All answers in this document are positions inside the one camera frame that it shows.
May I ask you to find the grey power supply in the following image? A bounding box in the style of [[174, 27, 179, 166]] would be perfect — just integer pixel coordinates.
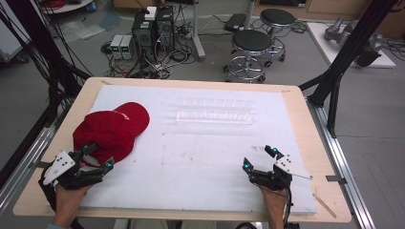
[[119, 33, 136, 60], [109, 33, 124, 60]]

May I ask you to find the white cloth mat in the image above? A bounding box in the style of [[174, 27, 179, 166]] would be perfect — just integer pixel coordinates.
[[78, 83, 318, 215]]

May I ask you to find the aluminium rail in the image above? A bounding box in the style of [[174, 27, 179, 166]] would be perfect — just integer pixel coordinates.
[[0, 124, 57, 213], [306, 98, 377, 229]]

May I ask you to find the black computer tower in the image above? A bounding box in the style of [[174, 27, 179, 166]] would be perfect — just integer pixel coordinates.
[[131, 9, 159, 62], [155, 5, 177, 54]]

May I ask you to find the black flat box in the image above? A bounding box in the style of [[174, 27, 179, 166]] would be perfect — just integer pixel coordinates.
[[223, 12, 248, 33]]

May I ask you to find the red baseball cap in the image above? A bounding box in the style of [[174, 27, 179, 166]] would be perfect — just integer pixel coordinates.
[[72, 101, 151, 169]]

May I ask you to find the clear plastic rack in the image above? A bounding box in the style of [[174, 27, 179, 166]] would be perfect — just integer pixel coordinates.
[[174, 96, 258, 126]]

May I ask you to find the clear plastic sheet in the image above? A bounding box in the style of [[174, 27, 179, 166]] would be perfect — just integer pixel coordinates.
[[59, 11, 123, 42]]

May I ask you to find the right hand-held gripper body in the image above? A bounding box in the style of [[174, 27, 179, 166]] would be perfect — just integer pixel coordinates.
[[249, 155, 313, 192]]

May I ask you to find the person's right hand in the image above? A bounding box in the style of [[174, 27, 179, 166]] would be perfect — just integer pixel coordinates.
[[259, 185, 288, 218]]

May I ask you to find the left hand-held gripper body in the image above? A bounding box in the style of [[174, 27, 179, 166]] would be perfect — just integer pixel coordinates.
[[42, 151, 106, 192]]

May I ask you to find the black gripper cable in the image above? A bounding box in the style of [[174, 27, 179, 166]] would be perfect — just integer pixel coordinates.
[[282, 186, 294, 227]]

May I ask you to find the white box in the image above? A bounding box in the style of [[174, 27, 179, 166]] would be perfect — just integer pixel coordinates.
[[143, 6, 158, 22]]

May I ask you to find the person's left hand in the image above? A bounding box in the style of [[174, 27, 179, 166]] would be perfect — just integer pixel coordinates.
[[52, 184, 94, 221]]

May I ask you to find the white floor board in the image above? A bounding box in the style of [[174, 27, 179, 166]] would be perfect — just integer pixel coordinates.
[[306, 21, 397, 70]]

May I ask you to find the grey table leg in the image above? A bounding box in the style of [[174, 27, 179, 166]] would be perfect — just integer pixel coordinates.
[[190, 0, 207, 62]]

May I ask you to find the wooden stick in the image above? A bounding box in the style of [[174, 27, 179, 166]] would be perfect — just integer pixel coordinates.
[[312, 193, 338, 219]]

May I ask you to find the tangle of floor cables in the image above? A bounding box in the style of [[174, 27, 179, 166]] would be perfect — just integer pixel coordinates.
[[100, 40, 199, 80]]

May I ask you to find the white round table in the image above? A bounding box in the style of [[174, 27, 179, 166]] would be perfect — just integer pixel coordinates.
[[40, 0, 96, 15]]

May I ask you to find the black round stool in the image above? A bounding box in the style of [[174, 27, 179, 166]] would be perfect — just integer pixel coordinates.
[[259, 8, 298, 69], [224, 29, 274, 85]]

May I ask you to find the black metal frame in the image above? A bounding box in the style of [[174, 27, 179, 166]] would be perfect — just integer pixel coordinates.
[[298, 0, 400, 139], [0, 0, 94, 189]]

